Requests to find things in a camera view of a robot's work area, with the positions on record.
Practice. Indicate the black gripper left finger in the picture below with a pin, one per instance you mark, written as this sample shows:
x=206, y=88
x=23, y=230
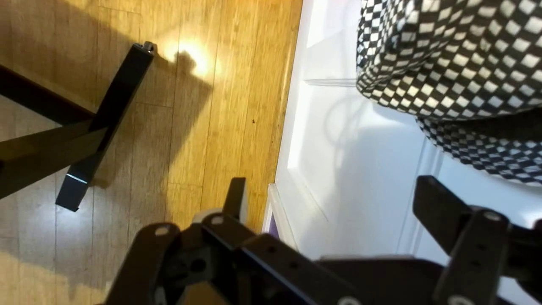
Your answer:
x=238, y=197

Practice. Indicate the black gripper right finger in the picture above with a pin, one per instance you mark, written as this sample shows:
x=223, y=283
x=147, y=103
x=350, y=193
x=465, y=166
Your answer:
x=480, y=247

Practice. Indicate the black white checkered cloth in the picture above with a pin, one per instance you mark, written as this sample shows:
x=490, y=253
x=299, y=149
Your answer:
x=451, y=56

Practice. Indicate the white panel door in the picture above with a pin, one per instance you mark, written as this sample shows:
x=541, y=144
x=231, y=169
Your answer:
x=350, y=169

